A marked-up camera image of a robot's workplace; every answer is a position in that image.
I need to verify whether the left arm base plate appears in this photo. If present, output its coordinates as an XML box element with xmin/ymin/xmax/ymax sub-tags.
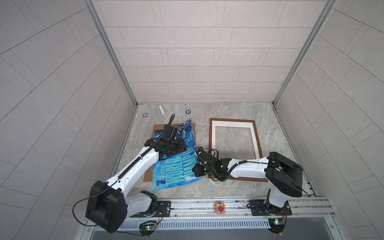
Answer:
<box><xmin>130</xmin><ymin>201</ymin><xmax>171</xmax><ymax>218</ymax></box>

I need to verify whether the right circuit board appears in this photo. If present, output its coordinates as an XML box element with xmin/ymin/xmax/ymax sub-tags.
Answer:
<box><xmin>269</xmin><ymin>219</ymin><xmax>286</xmax><ymax>234</ymax></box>

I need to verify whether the brown wooden picture frame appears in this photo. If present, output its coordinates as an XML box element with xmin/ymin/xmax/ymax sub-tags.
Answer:
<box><xmin>208</xmin><ymin>117</ymin><xmax>269</xmax><ymax>183</ymax></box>

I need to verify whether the white mat board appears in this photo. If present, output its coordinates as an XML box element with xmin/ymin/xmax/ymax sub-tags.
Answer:
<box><xmin>209</xmin><ymin>118</ymin><xmax>263</xmax><ymax>159</ymax></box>

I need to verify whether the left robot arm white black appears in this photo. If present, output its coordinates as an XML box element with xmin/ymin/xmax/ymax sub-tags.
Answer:
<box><xmin>85</xmin><ymin>124</ymin><xmax>187</xmax><ymax>233</ymax></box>

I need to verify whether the white cylinder tube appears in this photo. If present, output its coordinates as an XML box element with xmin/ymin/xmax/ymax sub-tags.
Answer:
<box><xmin>159</xmin><ymin>105</ymin><xmax>166</xmax><ymax>116</ymax></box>

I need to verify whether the circuit board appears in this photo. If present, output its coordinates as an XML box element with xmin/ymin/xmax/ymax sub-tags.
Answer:
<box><xmin>269</xmin><ymin>219</ymin><xmax>286</xmax><ymax>234</ymax></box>
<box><xmin>139</xmin><ymin>221</ymin><xmax>158</xmax><ymax>236</ymax></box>

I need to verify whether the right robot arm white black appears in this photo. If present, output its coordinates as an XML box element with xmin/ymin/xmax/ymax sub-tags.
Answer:
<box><xmin>192</xmin><ymin>147</ymin><xmax>305</xmax><ymax>216</ymax></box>

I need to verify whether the left circuit board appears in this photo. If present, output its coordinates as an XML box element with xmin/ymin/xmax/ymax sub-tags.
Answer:
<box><xmin>139</xmin><ymin>221</ymin><xmax>158</xmax><ymax>236</ymax></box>

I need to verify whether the pink toy figurine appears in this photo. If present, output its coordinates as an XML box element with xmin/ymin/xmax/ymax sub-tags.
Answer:
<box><xmin>214</xmin><ymin>201</ymin><xmax>226</xmax><ymax>215</ymax></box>

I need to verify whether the brown backing board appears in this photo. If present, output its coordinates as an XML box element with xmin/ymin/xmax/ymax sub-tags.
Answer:
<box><xmin>143</xmin><ymin>122</ymin><xmax>196</xmax><ymax>183</ymax></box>

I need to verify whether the blue poster with white mat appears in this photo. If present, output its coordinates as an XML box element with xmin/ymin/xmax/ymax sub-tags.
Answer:
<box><xmin>152</xmin><ymin>119</ymin><xmax>202</xmax><ymax>191</ymax></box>

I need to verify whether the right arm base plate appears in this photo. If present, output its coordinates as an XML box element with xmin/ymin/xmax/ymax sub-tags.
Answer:
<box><xmin>247</xmin><ymin>200</ymin><xmax>292</xmax><ymax>216</ymax></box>

